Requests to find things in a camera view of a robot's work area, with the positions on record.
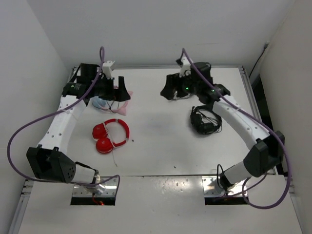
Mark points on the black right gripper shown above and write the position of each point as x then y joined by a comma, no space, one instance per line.
173,80

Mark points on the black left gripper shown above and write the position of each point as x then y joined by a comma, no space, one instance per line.
120,94

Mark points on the red wireless headphones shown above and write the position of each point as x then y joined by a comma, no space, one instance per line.
104,141

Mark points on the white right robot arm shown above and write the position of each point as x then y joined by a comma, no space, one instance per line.
265,151

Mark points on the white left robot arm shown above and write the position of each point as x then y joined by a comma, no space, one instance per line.
48,160

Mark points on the brown silver headphones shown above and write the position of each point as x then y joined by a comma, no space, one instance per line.
184,97

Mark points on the pink blue cat-ear headphones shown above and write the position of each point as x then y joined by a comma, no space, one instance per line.
114,107

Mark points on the black headphones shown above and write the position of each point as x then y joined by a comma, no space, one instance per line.
205,121

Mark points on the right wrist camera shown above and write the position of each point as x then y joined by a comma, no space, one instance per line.
185,67

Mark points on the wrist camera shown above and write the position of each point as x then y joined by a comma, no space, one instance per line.
185,67
108,67

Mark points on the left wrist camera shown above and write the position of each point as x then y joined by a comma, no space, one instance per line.
108,67

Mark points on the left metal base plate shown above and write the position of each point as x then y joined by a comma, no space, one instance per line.
107,189

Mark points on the metal base plate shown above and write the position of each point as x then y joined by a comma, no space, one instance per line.
107,189
211,188

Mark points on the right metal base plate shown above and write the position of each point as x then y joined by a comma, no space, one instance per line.
211,188

